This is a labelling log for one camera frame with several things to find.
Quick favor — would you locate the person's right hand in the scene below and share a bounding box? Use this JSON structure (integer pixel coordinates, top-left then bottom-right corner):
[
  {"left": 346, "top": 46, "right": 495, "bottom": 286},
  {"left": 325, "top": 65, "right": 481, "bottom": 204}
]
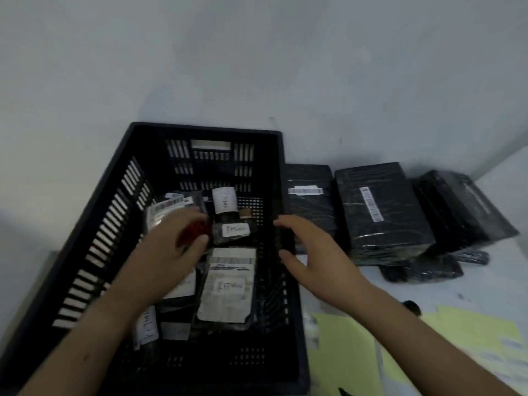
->
[{"left": 273, "top": 214, "right": 370, "bottom": 310}]

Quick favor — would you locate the person's left hand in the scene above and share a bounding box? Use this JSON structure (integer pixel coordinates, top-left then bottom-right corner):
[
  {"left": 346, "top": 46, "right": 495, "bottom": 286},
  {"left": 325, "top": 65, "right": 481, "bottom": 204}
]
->
[{"left": 119, "top": 208, "right": 211, "bottom": 302}]

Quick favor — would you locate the small red packet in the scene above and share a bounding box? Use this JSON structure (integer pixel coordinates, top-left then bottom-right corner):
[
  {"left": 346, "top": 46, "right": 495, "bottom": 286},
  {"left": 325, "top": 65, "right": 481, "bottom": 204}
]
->
[{"left": 177, "top": 221, "right": 212, "bottom": 249}]

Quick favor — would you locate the person's right forearm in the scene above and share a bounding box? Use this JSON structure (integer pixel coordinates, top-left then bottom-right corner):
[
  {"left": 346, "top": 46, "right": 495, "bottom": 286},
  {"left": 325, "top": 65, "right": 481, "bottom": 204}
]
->
[{"left": 348, "top": 282, "right": 521, "bottom": 396}]

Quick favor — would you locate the person's left forearm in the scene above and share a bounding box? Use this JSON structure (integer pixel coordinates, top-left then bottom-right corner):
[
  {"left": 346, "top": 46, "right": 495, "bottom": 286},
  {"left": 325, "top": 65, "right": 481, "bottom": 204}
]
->
[{"left": 18, "top": 279, "right": 166, "bottom": 396}]

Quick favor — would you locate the pile of black labelled packets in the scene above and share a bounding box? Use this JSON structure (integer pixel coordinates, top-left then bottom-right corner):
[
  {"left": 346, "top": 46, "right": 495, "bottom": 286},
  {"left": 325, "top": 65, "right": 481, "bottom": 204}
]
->
[{"left": 131, "top": 186, "right": 258, "bottom": 353}]

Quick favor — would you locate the black wrapped box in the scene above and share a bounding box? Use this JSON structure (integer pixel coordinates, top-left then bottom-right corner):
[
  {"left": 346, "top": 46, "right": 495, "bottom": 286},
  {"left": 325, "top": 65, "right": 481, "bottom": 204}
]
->
[
  {"left": 284, "top": 164, "right": 340, "bottom": 246},
  {"left": 412, "top": 170, "right": 520, "bottom": 253},
  {"left": 334, "top": 161, "right": 437, "bottom": 266}
]

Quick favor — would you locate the black plastic slotted crate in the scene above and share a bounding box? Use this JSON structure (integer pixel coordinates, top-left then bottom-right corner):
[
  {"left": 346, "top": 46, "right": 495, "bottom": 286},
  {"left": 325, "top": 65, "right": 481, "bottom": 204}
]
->
[{"left": 0, "top": 121, "right": 311, "bottom": 396}]

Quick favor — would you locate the yellow paper sheet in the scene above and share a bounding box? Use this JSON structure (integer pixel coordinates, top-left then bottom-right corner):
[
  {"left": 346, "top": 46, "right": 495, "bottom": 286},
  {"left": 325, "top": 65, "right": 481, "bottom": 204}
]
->
[
  {"left": 307, "top": 312, "right": 385, "bottom": 396},
  {"left": 380, "top": 305, "right": 525, "bottom": 386}
]

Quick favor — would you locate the flat black plastic parcel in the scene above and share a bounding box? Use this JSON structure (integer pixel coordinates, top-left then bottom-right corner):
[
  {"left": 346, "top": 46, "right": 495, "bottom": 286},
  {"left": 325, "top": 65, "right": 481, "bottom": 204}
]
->
[{"left": 379, "top": 255, "right": 465, "bottom": 284}]

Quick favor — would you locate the small black plastic parcel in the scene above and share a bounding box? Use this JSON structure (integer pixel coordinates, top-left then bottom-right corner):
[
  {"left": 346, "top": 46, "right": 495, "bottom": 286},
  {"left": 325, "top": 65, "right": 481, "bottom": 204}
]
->
[{"left": 453, "top": 249, "right": 490, "bottom": 267}]

